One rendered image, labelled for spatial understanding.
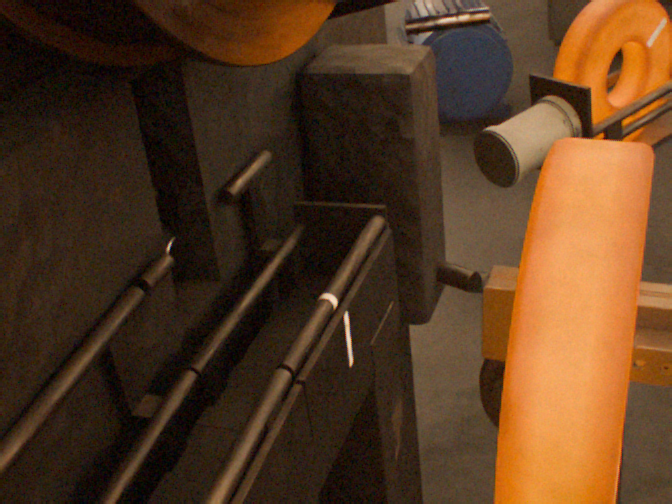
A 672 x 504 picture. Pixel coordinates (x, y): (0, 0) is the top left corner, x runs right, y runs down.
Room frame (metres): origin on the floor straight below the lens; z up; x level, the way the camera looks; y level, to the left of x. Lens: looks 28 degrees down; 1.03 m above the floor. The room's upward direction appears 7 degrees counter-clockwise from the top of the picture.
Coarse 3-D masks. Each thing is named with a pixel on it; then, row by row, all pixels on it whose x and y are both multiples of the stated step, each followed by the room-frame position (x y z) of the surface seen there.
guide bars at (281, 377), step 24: (360, 240) 0.59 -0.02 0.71; (360, 264) 0.57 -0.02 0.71; (336, 288) 0.53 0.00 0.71; (312, 312) 0.50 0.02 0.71; (312, 336) 0.48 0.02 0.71; (288, 360) 0.45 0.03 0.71; (288, 384) 0.44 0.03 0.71; (264, 408) 0.41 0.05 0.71; (240, 432) 0.40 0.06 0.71; (264, 432) 0.40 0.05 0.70; (240, 456) 0.38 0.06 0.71; (216, 480) 0.36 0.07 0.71; (240, 480) 0.38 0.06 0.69
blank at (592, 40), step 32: (608, 0) 0.90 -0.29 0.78; (640, 0) 0.90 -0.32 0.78; (576, 32) 0.88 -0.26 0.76; (608, 32) 0.87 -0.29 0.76; (640, 32) 0.90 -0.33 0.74; (576, 64) 0.86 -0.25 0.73; (608, 64) 0.87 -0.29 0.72; (640, 64) 0.92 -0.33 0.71; (608, 96) 0.92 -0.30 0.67; (640, 96) 0.90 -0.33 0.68
